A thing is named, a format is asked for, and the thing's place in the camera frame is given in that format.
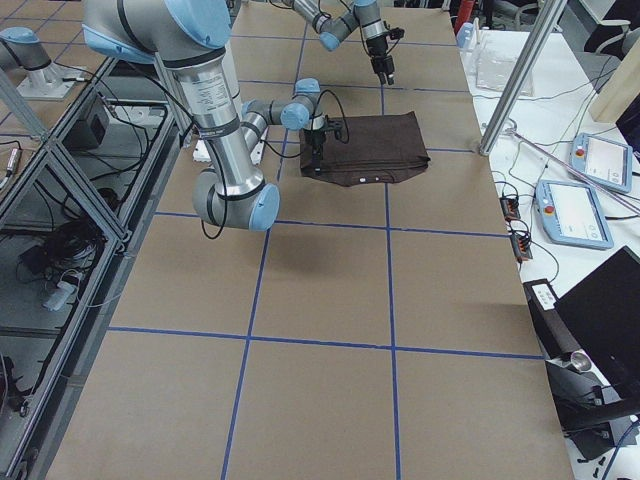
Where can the dark brown t-shirt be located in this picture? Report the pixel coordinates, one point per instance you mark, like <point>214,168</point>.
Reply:
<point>380,149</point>

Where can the upper teach pendant tablet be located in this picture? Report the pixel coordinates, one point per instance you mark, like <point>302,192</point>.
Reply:
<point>608,163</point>

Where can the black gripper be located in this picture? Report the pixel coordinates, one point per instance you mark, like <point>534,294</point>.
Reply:
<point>376,48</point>
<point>316,138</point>

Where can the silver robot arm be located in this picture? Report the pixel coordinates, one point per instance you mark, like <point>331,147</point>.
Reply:
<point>189,38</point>
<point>362,16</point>

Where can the clear plastic bag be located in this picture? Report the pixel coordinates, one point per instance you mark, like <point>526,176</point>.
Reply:
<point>493,70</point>

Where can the black box with label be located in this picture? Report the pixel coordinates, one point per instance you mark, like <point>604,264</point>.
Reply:
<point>552,332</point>

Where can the black monitor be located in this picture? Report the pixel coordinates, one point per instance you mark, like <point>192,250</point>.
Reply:
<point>602,314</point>

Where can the teach pendant tablet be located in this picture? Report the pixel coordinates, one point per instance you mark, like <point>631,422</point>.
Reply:
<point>608,163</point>
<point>571,215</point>

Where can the lower teach pendant tablet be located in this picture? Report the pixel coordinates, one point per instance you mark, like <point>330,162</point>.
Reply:
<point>571,215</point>

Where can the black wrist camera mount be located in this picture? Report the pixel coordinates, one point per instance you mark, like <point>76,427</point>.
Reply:
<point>336,127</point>
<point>396,33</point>

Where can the aluminium frame post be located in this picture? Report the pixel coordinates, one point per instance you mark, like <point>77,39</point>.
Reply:
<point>548,16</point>

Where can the red cylinder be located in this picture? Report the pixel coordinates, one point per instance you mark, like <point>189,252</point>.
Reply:
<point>464,13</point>

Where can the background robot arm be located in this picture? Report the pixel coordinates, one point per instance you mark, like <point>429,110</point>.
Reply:
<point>22,49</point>

